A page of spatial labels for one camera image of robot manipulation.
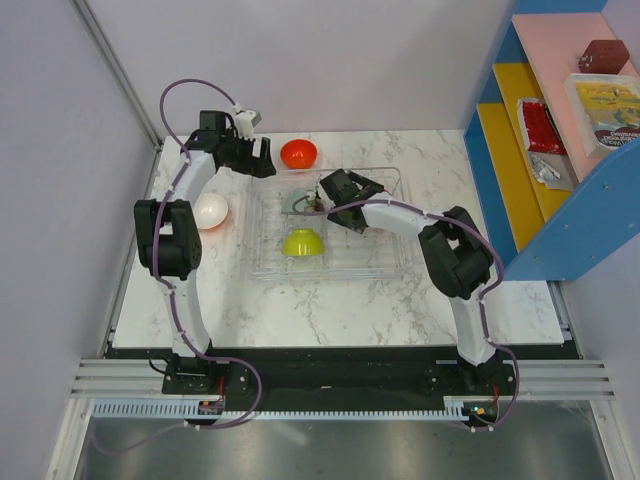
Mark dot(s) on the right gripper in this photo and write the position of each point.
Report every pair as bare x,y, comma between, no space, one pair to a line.
333,217

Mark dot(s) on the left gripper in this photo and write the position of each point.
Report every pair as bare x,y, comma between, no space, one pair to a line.
260,167

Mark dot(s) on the orange bowl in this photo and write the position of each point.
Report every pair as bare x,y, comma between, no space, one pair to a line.
298,154

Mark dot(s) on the pale green ceramic bowl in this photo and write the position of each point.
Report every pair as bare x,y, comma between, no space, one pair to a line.
301,200

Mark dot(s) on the yellow-green bowl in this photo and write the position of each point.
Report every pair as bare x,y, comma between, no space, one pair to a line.
303,242

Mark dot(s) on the white bowl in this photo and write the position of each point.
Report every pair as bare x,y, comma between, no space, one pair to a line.
210,210

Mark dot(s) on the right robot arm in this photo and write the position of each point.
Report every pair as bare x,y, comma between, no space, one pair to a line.
457,258

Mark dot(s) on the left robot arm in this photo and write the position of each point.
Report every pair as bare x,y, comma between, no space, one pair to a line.
169,243

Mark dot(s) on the crumpled silver wrapper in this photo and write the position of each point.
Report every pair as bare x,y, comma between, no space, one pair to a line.
546,175

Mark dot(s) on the red packet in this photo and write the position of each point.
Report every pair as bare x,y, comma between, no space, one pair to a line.
539,132

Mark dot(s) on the colourful shelf unit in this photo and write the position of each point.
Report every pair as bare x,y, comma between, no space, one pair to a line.
543,234

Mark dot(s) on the clear box with yellow print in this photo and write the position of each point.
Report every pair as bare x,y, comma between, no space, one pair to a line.
605,110

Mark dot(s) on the dark red box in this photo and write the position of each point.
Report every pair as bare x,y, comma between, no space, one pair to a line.
606,57

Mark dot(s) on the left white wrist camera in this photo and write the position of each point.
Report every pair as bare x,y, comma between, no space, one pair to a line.
245,121

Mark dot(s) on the clear wire dish rack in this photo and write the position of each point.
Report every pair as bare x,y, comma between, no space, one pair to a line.
373,254

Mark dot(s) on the aluminium frame rail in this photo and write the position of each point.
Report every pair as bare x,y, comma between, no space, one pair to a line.
109,57

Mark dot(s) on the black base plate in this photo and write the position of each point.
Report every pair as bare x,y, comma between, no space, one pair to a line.
326,379

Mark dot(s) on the white slotted cable duct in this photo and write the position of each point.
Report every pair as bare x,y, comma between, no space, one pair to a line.
194,410

